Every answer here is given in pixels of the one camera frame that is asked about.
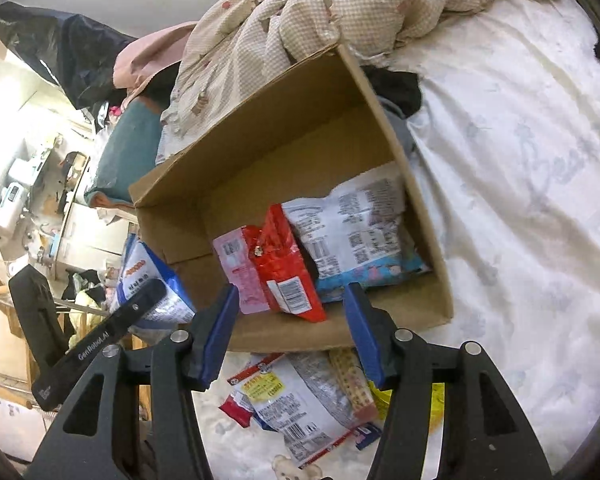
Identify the white rice cooker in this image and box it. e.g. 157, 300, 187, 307
0, 182, 29, 240

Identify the checkered beige quilt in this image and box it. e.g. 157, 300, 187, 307
156, 0, 492, 162

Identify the pink garment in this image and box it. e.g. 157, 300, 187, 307
112, 21, 197, 108

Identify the white floral bed sheet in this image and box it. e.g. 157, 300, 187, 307
191, 0, 600, 480

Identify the black plastic bag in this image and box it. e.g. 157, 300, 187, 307
0, 1, 134, 110

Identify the yellow snack packet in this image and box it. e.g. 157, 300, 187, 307
367, 380, 445, 434

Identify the red snack bag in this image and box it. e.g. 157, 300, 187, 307
242, 204, 327, 323

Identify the dark patterned garment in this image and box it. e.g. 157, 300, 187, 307
362, 65, 422, 119

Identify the brown cardboard box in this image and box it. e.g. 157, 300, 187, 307
130, 46, 453, 332

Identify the teal headboard cushion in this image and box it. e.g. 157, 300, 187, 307
84, 96, 162, 208

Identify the white red snack packet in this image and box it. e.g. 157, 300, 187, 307
227, 348, 381, 468

